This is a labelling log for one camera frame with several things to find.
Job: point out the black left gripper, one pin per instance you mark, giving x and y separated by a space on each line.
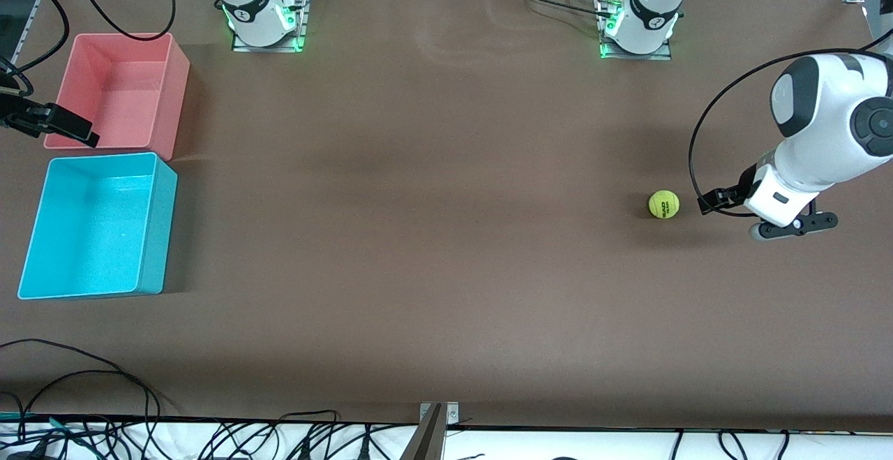
734 195

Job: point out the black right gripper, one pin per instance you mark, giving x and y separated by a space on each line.
19 117

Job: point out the yellow tennis ball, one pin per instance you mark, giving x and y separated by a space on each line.
664 204

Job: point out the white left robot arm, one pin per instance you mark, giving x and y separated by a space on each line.
830 111

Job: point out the pink plastic bin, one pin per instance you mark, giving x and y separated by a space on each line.
118 90

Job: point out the blue plastic bin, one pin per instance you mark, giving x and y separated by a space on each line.
91 236

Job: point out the brown table cover sheet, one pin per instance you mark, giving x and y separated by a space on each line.
446 236

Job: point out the grey metal pole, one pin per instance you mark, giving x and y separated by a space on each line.
427 439

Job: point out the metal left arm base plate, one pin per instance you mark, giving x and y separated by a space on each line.
635 56

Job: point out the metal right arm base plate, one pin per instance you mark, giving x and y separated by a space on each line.
268 48

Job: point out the small metal edge bracket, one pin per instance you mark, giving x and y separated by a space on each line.
450 411

